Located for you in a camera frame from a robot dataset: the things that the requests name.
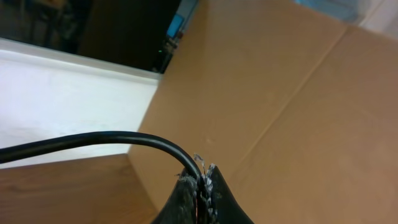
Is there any wooden side board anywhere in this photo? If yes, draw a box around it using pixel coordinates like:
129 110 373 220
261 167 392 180
140 1 397 223

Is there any black USB cable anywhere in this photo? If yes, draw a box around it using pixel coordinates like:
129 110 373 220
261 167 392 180
0 130 205 187

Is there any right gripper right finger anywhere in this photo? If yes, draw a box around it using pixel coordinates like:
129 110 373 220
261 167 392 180
203 164 254 224

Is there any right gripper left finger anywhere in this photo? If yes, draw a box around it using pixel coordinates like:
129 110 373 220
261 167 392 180
151 169 197 224

